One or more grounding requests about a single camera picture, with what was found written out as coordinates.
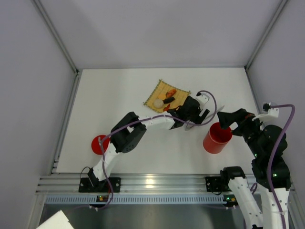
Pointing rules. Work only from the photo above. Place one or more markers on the woven bamboo tray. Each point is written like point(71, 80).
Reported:
point(162, 88)

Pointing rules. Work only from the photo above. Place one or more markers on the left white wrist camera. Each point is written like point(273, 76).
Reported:
point(202, 98)

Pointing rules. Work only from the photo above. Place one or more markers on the black seaweed roll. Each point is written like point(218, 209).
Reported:
point(168, 100)

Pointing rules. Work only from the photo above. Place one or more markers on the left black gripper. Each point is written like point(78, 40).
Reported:
point(198, 117)

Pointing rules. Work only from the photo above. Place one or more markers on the red cylindrical lunch container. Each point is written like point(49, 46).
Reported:
point(216, 138)

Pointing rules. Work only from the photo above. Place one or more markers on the yellow round slice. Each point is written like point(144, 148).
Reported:
point(162, 96)

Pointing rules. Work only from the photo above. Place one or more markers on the orange fried shrimp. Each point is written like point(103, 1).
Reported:
point(171, 93)

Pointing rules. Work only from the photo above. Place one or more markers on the aluminium frame post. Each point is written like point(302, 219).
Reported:
point(266, 32)
point(50, 26)

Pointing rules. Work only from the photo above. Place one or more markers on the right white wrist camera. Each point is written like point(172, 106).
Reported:
point(268, 114)

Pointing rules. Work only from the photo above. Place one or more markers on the white box corner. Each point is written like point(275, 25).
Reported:
point(57, 221)

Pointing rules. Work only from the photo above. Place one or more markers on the right aluminium frame post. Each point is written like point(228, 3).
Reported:
point(266, 32)

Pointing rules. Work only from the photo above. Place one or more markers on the left aluminium frame post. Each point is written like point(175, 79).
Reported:
point(50, 26)

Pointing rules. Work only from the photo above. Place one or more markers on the aluminium mounting rail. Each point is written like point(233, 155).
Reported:
point(129, 184)

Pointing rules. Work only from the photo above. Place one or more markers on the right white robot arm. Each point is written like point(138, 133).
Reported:
point(269, 169)

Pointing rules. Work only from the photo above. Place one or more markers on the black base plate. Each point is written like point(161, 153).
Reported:
point(86, 186)
point(216, 185)

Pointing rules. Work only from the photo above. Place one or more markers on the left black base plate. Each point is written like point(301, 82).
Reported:
point(86, 186)

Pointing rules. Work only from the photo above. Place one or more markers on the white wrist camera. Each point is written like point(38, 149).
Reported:
point(202, 98)
point(268, 114)

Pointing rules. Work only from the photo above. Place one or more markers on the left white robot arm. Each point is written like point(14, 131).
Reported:
point(126, 135)

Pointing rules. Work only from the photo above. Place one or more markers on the red round container lid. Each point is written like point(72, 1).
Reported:
point(97, 142)

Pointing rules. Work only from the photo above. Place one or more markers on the white rice ball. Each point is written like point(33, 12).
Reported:
point(158, 103)

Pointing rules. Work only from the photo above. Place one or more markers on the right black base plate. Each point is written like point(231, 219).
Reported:
point(216, 185)

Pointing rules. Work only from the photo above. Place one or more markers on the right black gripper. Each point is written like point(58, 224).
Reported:
point(240, 119)

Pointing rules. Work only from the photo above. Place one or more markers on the stainless steel tongs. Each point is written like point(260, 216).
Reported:
point(190, 125)

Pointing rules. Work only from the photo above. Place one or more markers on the slotted grey cable duct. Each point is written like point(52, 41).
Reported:
point(137, 199)

